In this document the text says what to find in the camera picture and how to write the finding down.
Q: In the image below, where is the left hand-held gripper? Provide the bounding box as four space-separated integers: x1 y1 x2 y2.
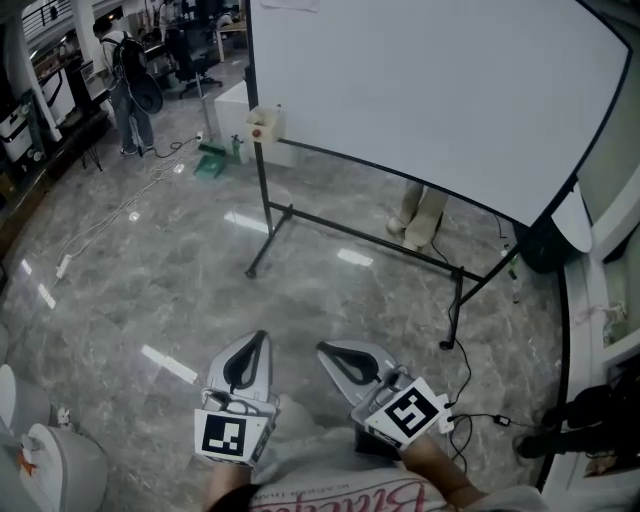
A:
193 329 281 469

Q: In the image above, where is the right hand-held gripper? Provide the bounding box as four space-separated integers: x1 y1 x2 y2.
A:
315 339 454 451

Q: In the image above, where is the person's right forearm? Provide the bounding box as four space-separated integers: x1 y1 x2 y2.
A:
398 433 490 507

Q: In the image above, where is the person's white printed shirt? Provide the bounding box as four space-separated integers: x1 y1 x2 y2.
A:
219 394 551 512

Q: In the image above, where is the white round stool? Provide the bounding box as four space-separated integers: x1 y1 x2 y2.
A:
0 363 52 437
18 422 109 512

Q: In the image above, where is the green dustpan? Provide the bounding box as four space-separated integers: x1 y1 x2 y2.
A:
193 141 228 180

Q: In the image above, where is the black round bin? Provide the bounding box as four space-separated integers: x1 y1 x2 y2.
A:
513 214 572 275

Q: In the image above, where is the cream holder box, red button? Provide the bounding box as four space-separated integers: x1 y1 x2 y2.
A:
244 105 287 147

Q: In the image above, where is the white cabinet box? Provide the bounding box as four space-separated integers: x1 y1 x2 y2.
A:
214 79 299 169

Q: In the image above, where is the white pole stand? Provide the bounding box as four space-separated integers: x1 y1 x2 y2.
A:
196 77 217 147

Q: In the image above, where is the white round table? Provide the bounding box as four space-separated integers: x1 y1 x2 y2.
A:
549 180 594 254

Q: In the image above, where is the white whiteboard on black stand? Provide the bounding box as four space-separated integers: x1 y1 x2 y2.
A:
243 0 633 351

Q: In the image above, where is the black table with hairpin legs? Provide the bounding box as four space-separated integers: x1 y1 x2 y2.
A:
53 108 112 173

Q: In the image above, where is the black office chair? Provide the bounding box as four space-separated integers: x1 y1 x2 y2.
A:
166 27 224 100

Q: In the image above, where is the white appliance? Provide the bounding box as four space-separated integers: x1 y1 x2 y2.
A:
0 105 34 164

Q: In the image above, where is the wooden desk with white legs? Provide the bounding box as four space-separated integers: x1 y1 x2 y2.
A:
214 19 249 64

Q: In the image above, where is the long black cable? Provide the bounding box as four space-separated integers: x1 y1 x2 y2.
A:
438 279 475 474

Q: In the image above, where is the white floor cable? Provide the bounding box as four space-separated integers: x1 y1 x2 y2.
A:
59 158 187 262

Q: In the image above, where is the black floor cable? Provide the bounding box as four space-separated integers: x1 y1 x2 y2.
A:
148 135 202 161

